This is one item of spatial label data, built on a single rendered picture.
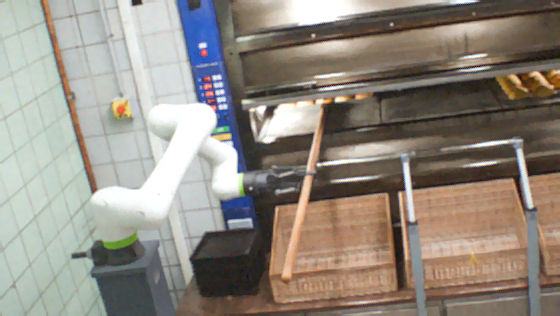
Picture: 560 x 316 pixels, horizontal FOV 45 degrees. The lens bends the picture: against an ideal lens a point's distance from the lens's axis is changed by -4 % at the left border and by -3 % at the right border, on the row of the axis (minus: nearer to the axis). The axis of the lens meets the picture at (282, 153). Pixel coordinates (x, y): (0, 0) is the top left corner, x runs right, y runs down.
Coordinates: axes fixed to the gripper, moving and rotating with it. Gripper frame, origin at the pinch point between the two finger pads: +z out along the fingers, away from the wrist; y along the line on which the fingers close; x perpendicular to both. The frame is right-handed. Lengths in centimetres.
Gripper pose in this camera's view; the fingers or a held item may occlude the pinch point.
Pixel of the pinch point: (307, 177)
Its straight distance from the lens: 284.9
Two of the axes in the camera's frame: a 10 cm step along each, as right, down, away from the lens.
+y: 1.7, 9.3, 3.3
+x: -1.2, 3.5, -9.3
